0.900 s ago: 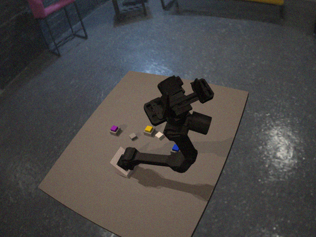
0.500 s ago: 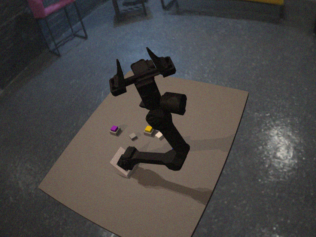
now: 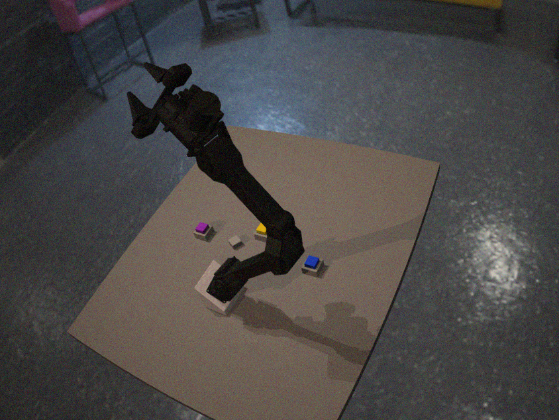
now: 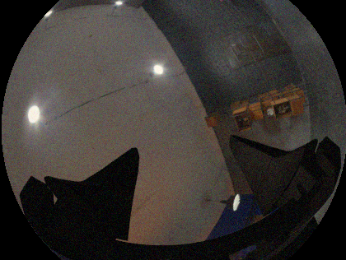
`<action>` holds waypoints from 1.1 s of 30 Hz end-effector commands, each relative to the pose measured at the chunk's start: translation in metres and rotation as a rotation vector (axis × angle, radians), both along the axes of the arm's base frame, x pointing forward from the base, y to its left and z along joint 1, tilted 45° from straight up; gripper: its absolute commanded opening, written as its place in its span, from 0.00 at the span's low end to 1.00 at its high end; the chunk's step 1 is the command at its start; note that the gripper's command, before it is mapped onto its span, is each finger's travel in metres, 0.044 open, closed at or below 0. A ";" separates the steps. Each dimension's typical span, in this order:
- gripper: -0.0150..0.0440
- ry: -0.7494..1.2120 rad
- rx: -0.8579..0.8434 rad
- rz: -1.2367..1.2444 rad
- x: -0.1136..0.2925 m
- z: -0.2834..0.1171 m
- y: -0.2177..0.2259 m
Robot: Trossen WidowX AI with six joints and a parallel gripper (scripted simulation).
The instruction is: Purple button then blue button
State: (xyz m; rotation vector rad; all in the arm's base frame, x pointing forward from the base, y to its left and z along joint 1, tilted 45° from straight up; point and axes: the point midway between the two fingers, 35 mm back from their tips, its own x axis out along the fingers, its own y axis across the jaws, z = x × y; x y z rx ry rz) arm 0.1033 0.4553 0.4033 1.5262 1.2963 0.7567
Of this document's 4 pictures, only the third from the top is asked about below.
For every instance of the purple button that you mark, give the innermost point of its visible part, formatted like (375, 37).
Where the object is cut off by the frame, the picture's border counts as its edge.
(203, 231)

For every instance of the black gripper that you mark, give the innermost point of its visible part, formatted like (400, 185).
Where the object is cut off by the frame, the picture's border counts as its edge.
(168, 109)

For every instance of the yellow button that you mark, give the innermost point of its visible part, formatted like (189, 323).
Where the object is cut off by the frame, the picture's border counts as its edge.
(260, 233)

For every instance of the blue button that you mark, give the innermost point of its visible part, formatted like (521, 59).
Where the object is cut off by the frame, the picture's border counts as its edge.
(312, 266)

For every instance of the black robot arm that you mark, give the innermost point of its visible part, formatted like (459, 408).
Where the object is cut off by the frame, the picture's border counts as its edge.
(223, 163)

